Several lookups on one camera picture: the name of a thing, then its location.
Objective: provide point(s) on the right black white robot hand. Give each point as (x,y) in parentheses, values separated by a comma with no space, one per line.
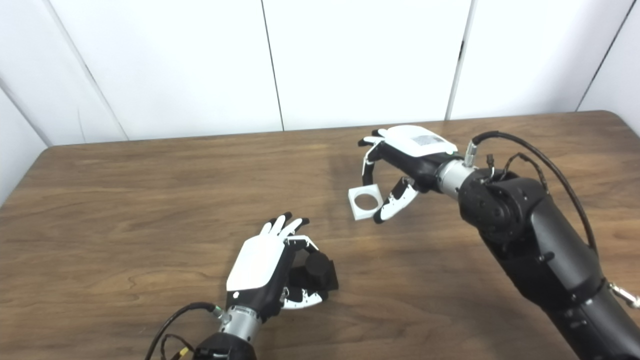
(415,150)

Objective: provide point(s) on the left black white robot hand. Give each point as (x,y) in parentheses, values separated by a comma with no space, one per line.
(255,265)

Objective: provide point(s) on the black peg with square base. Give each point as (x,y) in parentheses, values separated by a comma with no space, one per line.
(317,270)

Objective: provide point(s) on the white square piece with hole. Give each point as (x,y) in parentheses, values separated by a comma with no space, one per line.
(358,215)

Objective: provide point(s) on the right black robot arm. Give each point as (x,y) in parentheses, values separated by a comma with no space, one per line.
(525,220)

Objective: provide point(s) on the silver metal clasp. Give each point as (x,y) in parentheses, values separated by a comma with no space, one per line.
(625,295)

